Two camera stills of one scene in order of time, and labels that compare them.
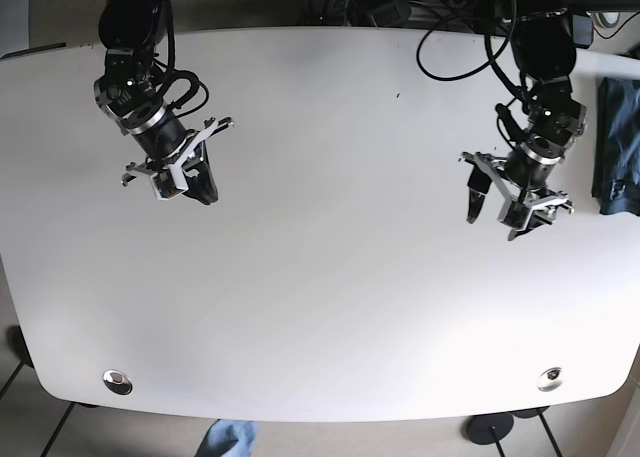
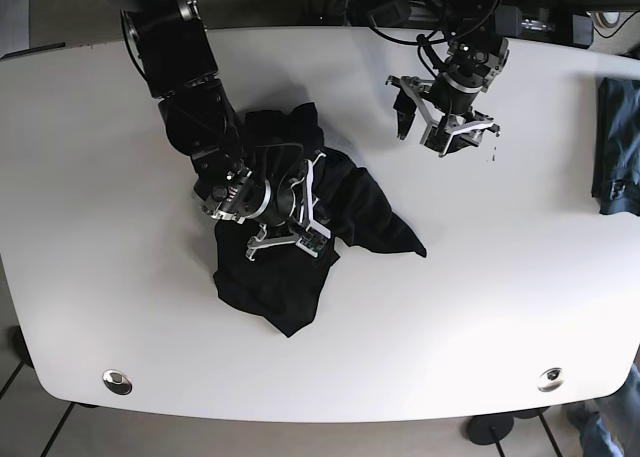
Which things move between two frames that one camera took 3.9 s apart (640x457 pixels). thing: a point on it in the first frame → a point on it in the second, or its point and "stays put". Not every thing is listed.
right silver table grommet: [550, 379] stays put
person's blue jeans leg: [230, 438] → [614, 430]
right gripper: [525, 175] → [449, 101]
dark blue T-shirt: [616, 156] stays put
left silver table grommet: [117, 381] stays put
